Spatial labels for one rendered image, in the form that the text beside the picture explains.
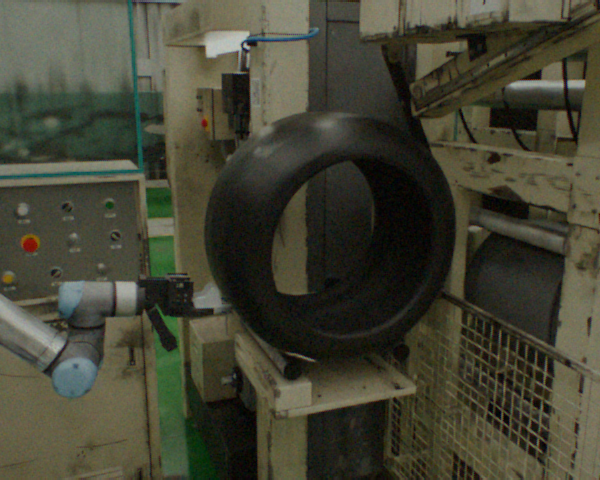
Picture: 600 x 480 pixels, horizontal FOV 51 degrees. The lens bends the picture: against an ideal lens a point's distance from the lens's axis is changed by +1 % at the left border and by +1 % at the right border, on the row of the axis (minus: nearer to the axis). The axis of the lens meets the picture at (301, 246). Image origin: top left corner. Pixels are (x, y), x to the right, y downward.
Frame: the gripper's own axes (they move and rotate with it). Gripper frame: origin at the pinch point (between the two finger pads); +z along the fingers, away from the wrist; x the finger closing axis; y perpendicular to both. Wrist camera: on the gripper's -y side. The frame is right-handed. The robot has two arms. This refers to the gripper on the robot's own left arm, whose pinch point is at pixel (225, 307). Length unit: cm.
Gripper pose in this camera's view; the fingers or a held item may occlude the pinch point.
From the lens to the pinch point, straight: 144.2
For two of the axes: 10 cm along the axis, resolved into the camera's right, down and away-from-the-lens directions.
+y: 1.2, -9.7, -2.1
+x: -3.6, -2.4, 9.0
